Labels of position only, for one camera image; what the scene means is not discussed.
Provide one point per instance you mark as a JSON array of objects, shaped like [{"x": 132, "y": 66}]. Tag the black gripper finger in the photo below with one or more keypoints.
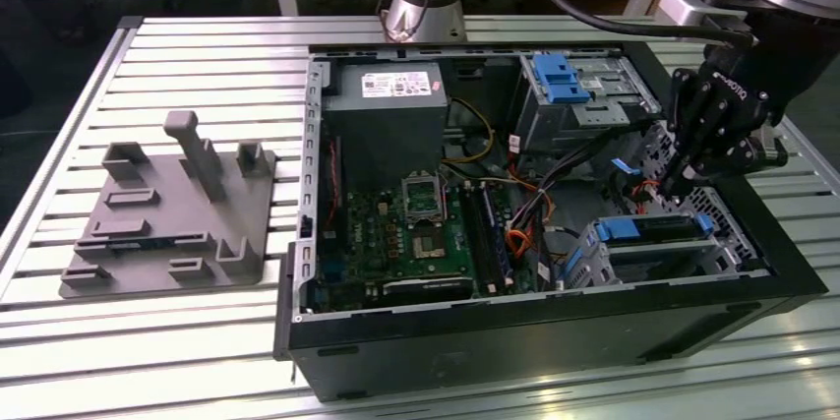
[
  {"x": 685, "y": 120},
  {"x": 725, "y": 159}
]

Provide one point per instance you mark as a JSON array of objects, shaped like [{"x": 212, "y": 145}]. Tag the hard disk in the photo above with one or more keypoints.
[{"x": 620, "y": 230}]

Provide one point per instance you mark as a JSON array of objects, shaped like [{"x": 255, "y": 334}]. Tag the metal disk bay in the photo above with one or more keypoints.
[{"x": 593, "y": 267}]

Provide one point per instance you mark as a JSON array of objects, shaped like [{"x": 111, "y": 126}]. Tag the black RAM slot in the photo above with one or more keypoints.
[
  {"x": 492, "y": 238},
  {"x": 473, "y": 238},
  {"x": 483, "y": 238}
]

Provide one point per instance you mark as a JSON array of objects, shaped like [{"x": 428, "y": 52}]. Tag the metal drive cage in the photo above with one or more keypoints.
[{"x": 557, "y": 125}]

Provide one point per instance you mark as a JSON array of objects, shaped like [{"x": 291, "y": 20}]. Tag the blue drive cage latch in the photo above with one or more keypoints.
[{"x": 557, "y": 78}]

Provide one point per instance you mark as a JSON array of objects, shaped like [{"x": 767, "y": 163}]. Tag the grey power supply unit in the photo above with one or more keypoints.
[{"x": 387, "y": 135}]

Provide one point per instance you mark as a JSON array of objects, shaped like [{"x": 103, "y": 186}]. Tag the CPU socket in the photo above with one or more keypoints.
[{"x": 429, "y": 245}]

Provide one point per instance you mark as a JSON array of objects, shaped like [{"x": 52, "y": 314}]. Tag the black graphics card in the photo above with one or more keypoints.
[{"x": 427, "y": 288}]

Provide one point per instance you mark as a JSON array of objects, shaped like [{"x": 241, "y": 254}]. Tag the green motherboard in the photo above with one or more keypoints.
[{"x": 367, "y": 243}]

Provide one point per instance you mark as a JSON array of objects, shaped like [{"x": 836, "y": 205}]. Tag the black PC case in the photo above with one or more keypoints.
[{"x": 459, "y": 356}]

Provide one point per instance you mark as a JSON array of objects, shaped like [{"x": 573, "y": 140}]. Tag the grey parts rack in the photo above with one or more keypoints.
[{"x": 164, "y": 203}]

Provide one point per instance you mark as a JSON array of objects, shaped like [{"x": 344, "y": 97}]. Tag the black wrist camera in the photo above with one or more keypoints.
[{"x": 768, "y": 154}]

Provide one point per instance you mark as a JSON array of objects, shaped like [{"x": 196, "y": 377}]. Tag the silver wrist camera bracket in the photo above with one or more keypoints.
[{"x": 683, "y": 7}]

